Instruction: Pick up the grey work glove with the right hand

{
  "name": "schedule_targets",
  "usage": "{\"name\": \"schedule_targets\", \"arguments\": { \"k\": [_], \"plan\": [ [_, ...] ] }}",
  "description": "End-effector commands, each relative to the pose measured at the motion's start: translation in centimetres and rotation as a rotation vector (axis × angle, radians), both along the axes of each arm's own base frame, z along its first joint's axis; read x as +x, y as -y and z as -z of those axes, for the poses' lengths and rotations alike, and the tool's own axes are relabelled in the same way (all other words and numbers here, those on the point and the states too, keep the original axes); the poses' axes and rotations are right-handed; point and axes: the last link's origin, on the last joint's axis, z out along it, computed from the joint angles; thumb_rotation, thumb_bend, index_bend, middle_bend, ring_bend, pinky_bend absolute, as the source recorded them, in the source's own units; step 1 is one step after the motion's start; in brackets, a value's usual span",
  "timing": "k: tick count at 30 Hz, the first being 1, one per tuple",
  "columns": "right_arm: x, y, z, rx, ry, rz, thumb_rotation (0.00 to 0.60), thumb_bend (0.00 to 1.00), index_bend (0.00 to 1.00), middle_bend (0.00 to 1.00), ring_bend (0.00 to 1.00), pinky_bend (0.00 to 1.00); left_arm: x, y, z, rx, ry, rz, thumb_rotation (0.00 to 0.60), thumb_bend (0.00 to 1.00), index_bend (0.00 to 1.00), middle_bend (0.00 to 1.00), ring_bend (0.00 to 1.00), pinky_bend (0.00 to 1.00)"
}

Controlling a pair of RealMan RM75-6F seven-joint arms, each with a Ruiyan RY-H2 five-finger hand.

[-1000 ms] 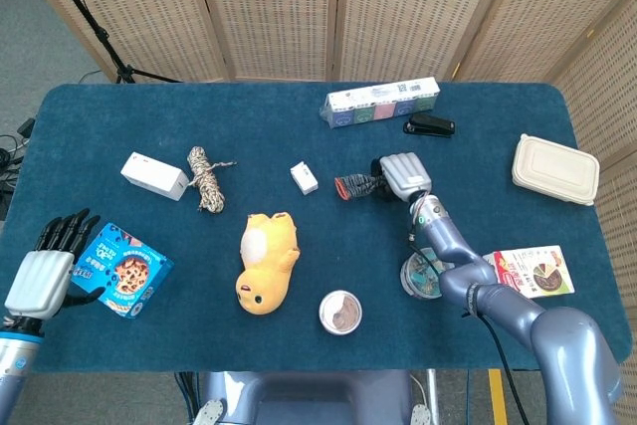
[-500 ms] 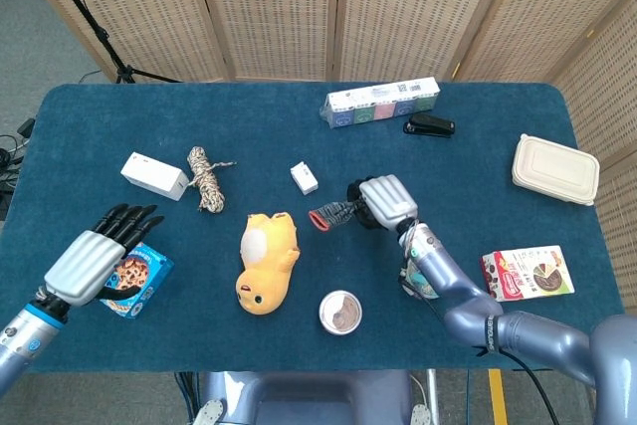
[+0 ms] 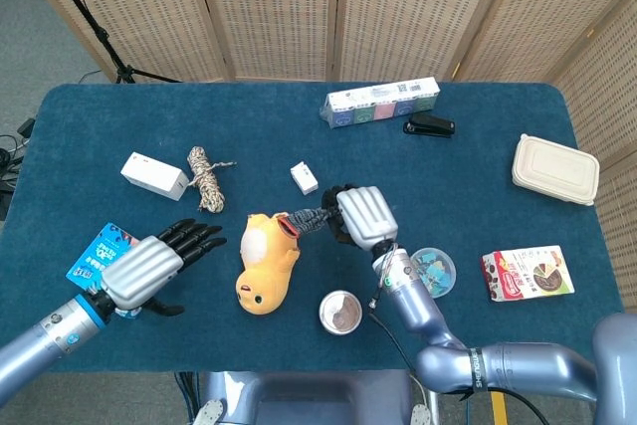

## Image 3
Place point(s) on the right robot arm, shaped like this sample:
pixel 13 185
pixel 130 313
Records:
pixel 478 345

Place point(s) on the blue snack box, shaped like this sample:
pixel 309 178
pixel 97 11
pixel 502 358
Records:
pixel 102 258

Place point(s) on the clear tub of binder clips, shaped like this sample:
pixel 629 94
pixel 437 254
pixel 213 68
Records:
pixel 434 272

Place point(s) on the red and white snack box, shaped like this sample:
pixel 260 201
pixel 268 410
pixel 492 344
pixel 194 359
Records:
pixel 527 273

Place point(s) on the grey striped knit glove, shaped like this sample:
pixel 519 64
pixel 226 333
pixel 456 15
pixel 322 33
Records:
pixel 306 222

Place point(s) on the yellow plush toy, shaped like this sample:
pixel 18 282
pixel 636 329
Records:
pixel 266 271

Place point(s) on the pastel tissue multipack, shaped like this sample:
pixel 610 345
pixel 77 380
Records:
pixel 380 101

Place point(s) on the robot torso base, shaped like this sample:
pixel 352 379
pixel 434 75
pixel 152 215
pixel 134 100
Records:
pixel 308 397

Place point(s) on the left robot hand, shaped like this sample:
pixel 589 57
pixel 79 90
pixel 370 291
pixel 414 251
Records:
pixel 154 266

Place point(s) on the black stapler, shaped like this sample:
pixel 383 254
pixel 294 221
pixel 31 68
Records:
pixel 429 125

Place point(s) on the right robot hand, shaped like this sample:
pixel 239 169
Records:
pixel 360 218

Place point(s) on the beige lidded food container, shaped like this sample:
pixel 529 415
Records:
pixel 556 169

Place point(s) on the black tripod stand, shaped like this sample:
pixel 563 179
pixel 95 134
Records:
pixel 94 29

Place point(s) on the woven folding screen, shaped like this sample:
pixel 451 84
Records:
pixel 348 12

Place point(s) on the large white cardboard box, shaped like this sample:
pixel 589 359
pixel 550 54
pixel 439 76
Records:
pixel 154 176

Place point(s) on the small white cardboard box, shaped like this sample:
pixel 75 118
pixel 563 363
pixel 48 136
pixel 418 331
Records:
pixel 304 177

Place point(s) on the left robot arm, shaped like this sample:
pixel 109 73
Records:
pixel 50 328

